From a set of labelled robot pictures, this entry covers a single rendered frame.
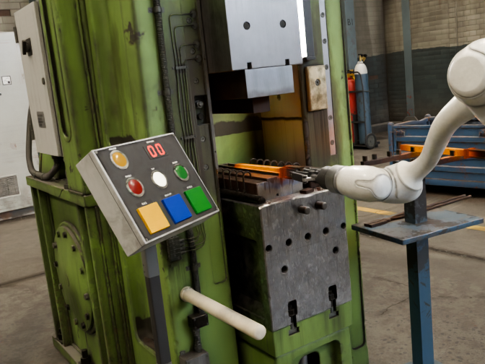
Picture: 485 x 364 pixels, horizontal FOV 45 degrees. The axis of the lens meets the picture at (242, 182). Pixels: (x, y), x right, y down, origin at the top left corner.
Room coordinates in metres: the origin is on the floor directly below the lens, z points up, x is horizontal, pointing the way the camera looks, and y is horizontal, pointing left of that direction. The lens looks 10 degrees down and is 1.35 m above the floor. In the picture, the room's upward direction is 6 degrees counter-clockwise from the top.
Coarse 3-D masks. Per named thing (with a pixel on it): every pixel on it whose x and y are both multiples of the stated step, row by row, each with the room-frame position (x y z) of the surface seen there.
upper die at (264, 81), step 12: (228, 72) 2.04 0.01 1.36; (240, 72) 1.97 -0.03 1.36; (252, 72) 1.97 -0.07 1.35; (264, 72) 1.99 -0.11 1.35; (276, 72) 2.02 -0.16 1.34; (288, 72) 2.05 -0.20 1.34; (216, 84) 2.11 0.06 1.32; (228, 84) 2.04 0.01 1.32; (240, 84) 1.98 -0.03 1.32; (252, 84) 1.96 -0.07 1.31; (264, 84) 1.99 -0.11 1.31; (276, 84) 2.02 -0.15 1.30; (288, 84) 2.05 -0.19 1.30; (216, 96) 2.12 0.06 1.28; (228, 96) 2.05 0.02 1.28; (240, 96) 1.99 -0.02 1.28; (252, 96) 1.96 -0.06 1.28; (264, 96) 1.99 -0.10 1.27
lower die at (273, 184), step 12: (240, 168) 2.21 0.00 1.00; (228, 180) 2.10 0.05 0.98; (240, 180) 2.05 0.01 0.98; (252, 180) 2.03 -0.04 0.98; (264, 180) 1.99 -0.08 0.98; (276, 180) 2.00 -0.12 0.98; (288, 180) 2.03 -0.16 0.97; (252, 192) 1.98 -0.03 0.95; (264, 192) 1.97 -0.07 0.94; (276, 192) 2.00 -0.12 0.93; (288, 192) 2.02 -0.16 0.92
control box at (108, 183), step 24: (120, 144) 1.57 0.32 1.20; (144, 144) 1.64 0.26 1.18; (168, 144) 1.71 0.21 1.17; (96, 168) 1.48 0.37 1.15; (120, 168) 1.51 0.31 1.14; (144, 168) 1.58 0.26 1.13; (168, 168) 1.65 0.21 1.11; (192, 168) 1.72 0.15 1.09; (96, 192) 1.48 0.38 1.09; (120, 192) 1.46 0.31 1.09; (144, 192) 1.52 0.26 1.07; (168, 192) 1.58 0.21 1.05; (120, 216) 1.44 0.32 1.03; (168, 216) 1.52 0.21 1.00; (192, 216) 1.59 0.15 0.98; (120, 240) 1.45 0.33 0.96; (144, 240) 1.41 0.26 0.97
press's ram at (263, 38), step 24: (216, 0) 1.97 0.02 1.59; (240, 0) 1.96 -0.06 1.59; (264, 0) 2.01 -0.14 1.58; (288, 0) 2.06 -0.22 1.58; (216, 24) 1.98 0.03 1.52; (240, 24) 1.95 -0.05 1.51; (264, 24) 2.00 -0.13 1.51; (288, 24) 2.06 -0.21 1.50; (216, 48) 1.99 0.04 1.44; (240, 48) 1.95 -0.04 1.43; (264, 48) 2.00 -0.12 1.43; (288, 48) 2.05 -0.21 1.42; (216, 72) 2.01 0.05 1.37
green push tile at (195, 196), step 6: (198, 186) 1.68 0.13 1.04; (186, 192) 1.62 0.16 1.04; (192, 192) 1.64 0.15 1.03; (198, 192) 1.66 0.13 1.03; (192, 198) 1.63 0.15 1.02; (198, 198) 1.65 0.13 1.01; (204, 198) 1.66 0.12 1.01; (192, 204) 1.61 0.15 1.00; (198, 204) 1.63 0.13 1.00; (204, 204) 1.65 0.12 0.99; (210, 204) 1.66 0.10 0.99; (198, 210) 1.61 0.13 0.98; (204, 210) 1.63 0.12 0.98
